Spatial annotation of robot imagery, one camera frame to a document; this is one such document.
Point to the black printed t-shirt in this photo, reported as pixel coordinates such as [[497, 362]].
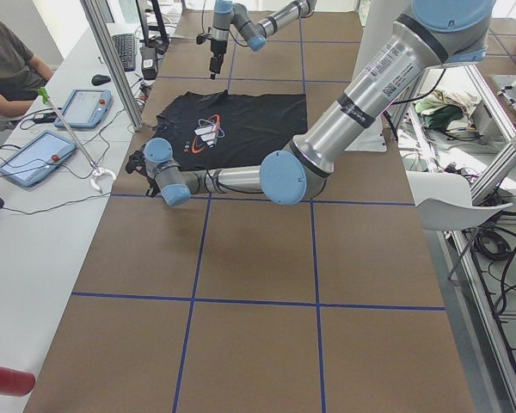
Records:
[[221, 130]]

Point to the black box with label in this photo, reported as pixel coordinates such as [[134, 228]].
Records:
[[149, 65]]

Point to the far teach pendant tablet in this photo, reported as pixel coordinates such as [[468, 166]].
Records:
[[86, 108]]

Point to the teach pendant tablet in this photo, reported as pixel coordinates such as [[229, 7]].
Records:
[[37, 159], [86, 108]]

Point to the black computer mouse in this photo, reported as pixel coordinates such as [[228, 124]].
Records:
[[100, 79]]

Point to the black keyboard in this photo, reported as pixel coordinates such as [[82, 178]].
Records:
[[124, 45]]

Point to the near teach pendant tablet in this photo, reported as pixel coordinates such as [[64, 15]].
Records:
[[37, 159]]

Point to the reacher grabber stick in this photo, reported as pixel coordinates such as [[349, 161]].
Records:
[[97, 171]]

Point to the seated person in green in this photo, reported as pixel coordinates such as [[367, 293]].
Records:
[[22, 74]]

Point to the pile of green white cloths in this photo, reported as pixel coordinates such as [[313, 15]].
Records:
[[441, 107]]

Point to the red cylinder bottle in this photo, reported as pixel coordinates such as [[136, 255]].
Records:
[[15, 383]]

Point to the white plastic chair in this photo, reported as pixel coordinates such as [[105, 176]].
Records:
[[444, 202]]

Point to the aluminium frame post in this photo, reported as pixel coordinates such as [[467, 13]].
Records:
[[105, 44]]

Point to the aluminium frame rail structure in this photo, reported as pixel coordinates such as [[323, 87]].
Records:
[[469, 78]]

